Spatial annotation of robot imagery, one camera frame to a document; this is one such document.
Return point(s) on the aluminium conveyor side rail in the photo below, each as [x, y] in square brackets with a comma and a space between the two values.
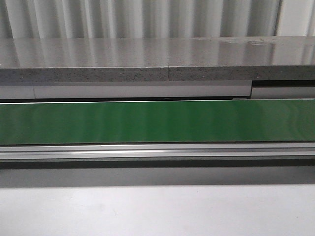
[154, 155]

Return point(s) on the green conveyor belt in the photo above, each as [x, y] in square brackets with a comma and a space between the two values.
[157, 122]

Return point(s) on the grey stone slab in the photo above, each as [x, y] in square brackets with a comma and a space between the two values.
[78, 60]

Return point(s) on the grey metal back rail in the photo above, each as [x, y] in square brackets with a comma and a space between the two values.
[155, 90]

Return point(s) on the white pleated curtain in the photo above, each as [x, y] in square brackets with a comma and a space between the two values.
[155, 18]

